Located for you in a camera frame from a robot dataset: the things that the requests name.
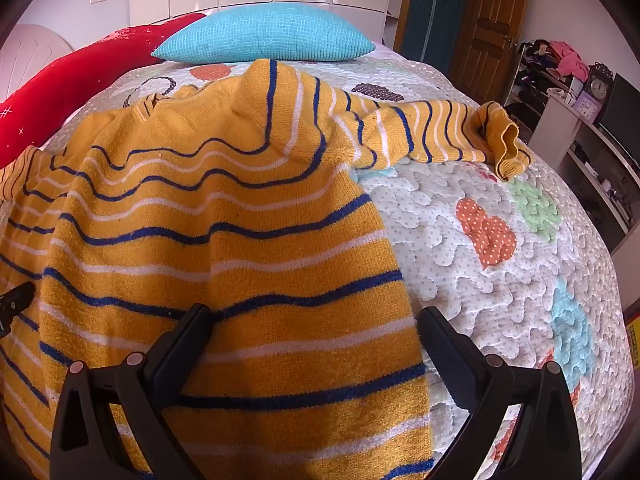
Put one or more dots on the red patterned duvet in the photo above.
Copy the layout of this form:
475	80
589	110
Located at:
75	80

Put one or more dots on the turquoise pillow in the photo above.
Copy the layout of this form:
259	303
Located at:
270	32

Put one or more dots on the cluttered shelf rack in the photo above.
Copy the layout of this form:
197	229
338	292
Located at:
530	80

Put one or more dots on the white shelf desk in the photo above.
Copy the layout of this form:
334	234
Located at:
555	125

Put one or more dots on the heart patterned quilt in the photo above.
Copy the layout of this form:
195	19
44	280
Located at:
500	285

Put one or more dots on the pink clothing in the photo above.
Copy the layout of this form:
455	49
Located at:
570	62

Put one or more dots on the dark ornate clock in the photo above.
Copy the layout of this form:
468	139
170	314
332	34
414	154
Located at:
599	87

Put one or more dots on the black television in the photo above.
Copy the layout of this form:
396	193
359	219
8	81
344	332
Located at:
622	115

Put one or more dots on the small purple clock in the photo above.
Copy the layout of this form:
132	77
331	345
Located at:
587	108

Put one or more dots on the yellow box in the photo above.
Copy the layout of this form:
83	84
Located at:
634	335

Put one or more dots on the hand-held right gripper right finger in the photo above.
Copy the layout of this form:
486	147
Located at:
450	355

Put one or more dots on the dark teal curtain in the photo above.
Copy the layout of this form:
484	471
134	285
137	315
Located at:
432	10

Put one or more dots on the yellow striped knit sweater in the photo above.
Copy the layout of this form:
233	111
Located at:
200	210

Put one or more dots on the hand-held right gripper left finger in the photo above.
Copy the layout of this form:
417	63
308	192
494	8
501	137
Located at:
181	352

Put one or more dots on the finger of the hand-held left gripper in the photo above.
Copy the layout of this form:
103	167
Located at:
15	305

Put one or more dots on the brown wooden door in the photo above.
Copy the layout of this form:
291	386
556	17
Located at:
492	25

